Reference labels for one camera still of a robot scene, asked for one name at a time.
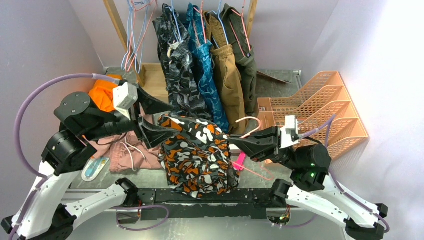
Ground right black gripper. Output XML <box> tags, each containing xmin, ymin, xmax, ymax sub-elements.
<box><xmin>228</xmin><ymin>125</ymin><xmax>300</xmax><ymax>171</ymax></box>

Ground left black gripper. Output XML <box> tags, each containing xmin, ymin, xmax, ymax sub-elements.
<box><xmin>84</xmin><ymin>82</ymin><xmax>182</xmax><ymax>147</ymax></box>

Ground orange camouflage shorts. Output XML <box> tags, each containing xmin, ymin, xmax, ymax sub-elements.
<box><xmin>158</xmin><ymin>115</ymin><xmax>240</xmax><ymax>199</ymax></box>

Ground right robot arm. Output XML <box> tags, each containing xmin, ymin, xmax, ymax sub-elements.
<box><xmin>228</xmin><ymin>125</ymin><xmax>390</xmax><ymax>240</ymax></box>

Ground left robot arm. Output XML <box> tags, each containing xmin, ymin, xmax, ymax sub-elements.
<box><xmin>1</xmin><ymin>83</ymin><xmax>177</xmax><ymax>240</ymax></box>

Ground black grey patterned shorts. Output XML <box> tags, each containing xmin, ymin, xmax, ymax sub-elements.
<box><xmin>152</xmin><ymin>3</ymin><xmax>213</xmax><ymax>121</ymax></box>

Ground tan brown shorts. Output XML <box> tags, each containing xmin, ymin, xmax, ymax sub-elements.
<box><xmin>203</xmin><ymin>12</ymin><xmax>246</xmax><ymax>134</ymax></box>

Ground blue patterned shorts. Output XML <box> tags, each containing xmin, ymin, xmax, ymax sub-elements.
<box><xmin>185</xmin><ymin>2</ymin><xmax>230</xmax><ymax>133</ymax></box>

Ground dark olive green shorts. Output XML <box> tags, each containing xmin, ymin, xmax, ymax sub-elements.
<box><xmin>220</xmin><ymin>3</ymin><xmax>257</xmax><ymax>115</ymax></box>

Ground pink plastic clip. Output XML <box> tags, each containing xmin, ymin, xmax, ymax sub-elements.
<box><xmin>232</xmin><ymin>152</ymin><xmax>246</xmax><ymax>171</ymax></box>

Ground wooden clothes rack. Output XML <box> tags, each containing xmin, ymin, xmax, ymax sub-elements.
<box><xmin>103</xmin><ymin>0</ymin><xmax>258</xmax><ymax>102</ymax></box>

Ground peach plastic file organizer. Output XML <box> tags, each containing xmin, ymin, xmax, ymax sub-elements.
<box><xmin>257</xmin><ymin>71</ymin><xmax>369</xmax><ymax>161</ymax></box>

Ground light blue oval object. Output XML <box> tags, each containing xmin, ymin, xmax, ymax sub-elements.
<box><xmin>81</xmin><ymin>156</ymin><xmax>110</xmax><ymax>182</ymax></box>

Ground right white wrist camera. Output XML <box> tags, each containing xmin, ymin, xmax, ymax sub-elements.
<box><xmin>280</xmin><ymin>115</ymin><xmax>300</xmax><ymax>149</ymax></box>

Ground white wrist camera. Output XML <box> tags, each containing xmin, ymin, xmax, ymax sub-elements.
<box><xmin>112</xmin><ymin>82</ymin><xmax>138</xmax><ymax>120</ymax></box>
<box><xmin>280</xmin><ymin>115</ymin><xmax>300</xmax><ymax>149</ymax></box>

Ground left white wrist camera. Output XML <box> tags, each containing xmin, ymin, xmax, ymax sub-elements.
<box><xmin>112</xmin><ymin>82</ymin><xmax>138</xmax><ymax>120</ymax></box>

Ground pink drawstring shorts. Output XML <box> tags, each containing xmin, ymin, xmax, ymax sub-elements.
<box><xmin>89</xmin><ymin>131</ymin><xmax>162</xmax><ymax>173</ymax></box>

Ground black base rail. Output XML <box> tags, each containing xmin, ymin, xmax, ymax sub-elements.
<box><xmin>138</xmin><ymin>188</ymin><xmax>287</xmax><ymax>220</ymax></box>

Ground aluminium frame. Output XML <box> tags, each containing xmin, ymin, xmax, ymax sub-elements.
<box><xmin>64</xmin><ymin>197</ymin><xmax>347</xmax><ymax>240</ymax></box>

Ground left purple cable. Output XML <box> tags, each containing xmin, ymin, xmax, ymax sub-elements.
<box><xmin>8</xmin><ymin>73</ymin><xmax>122</xmax><ymax>240</ymax></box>

